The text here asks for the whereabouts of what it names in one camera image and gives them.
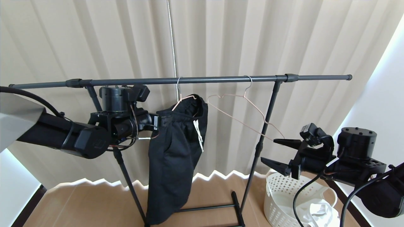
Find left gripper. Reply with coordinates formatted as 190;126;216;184
114;113;160;137

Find pink clothes hanger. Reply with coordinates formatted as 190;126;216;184
171;77;198;111
207;76;285;141

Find white garment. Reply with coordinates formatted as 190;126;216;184
275;192;341;227

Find black clothes rack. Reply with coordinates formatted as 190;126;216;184
9;74;352;227

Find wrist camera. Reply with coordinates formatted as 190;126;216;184
300;123;334;148
128;84;151;103

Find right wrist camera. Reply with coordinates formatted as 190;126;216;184
300;123;334;148

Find white laundry basket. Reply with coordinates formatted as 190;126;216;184
264;172;338;227

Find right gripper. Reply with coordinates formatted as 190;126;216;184
261;139;337;181

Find black shorts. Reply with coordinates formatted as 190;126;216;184
146;94;209;225

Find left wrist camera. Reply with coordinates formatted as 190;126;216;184
128;84;151;103

